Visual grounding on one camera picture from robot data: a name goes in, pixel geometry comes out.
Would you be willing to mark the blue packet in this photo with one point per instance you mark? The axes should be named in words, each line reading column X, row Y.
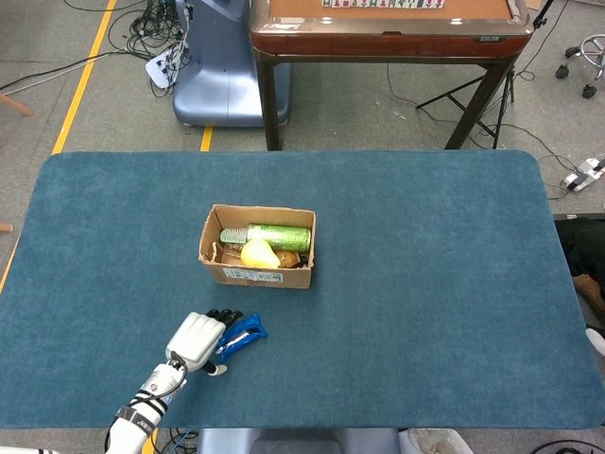
column 246, row 333

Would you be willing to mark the chrome swivel stool base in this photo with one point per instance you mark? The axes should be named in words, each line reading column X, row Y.
column 593, row 49

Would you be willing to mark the white power strip with plugs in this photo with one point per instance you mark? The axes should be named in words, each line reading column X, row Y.
column 160, row 71

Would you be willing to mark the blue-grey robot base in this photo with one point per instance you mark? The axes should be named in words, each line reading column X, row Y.
column 217, row 85

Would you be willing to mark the brown bread bun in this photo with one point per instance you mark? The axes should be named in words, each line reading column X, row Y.
column 288, row 259

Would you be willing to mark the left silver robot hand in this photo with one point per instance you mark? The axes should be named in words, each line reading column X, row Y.
column 196, row 338

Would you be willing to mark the teal table mat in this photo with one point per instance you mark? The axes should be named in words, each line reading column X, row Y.
column 402, row 307

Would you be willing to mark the yellow pear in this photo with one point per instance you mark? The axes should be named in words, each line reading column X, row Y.
column 257, row 254

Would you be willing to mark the light green comb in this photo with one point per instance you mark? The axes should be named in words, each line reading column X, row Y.
column 232, row 235

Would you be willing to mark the small wooden piece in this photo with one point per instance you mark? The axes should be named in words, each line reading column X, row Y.
column 5, row 227

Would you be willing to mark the face-up mahjong tile row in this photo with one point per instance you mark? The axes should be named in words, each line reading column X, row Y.
column 383, row 3

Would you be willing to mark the black tripod stand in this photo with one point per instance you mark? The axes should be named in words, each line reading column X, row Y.
column 498, row 118

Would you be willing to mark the cardboard box with label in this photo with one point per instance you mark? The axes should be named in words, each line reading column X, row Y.
column 264, row 279

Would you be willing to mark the blue-grey robot torso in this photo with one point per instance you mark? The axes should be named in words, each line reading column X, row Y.
column 293, row 442

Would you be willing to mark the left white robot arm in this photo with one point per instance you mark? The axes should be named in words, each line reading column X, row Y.
column 142, row 411

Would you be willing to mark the light wooden leg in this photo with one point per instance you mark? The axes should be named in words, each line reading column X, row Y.
column 16, row 105

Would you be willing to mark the green drink can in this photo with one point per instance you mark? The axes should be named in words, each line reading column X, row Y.
column 283, row 236

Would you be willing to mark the brown mahjong table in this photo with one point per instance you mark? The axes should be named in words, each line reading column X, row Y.
column 387, row 40

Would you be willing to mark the black clothing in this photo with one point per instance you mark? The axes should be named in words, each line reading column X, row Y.
column 583, row 246

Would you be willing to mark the white plastic bag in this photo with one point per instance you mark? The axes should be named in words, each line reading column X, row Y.
column 432, row 442

